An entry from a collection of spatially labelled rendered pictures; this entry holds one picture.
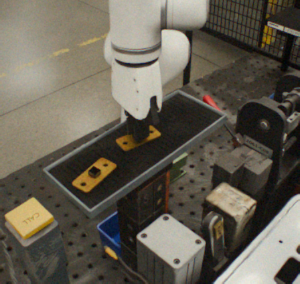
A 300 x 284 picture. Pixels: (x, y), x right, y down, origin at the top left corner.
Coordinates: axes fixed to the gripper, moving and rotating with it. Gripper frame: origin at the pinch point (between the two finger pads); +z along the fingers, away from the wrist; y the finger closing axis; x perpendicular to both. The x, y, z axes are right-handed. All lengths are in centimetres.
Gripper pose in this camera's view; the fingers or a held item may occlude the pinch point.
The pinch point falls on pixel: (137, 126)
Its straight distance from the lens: 76.8
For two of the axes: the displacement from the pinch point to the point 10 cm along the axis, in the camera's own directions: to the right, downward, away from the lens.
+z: 0.0, 7.8, 6.2
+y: 5.7, 5.1, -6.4
